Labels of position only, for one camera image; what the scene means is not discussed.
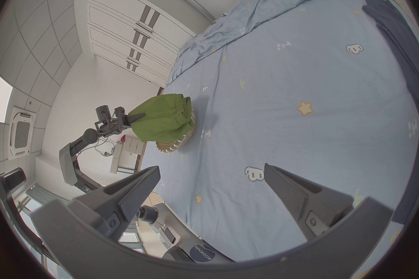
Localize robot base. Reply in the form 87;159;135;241
136;204;236;263

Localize round woven basket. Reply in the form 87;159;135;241
155;108;197;153

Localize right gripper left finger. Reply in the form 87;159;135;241
68;167;161;240

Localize white small table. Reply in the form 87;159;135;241
110;136;147;175

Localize ceiling air conditioner vent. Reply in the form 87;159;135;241
8;106;38;160

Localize green shorts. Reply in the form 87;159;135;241
129;93;193;142

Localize window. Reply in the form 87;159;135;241
18;184;146;259

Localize dark blue garment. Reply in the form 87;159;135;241
362;0;419;226

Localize pale blue quilt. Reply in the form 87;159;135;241
167;0;347;85

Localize white wardrobe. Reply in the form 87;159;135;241
88;0;215;90

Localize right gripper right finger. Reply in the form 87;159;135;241
264;164;355;242

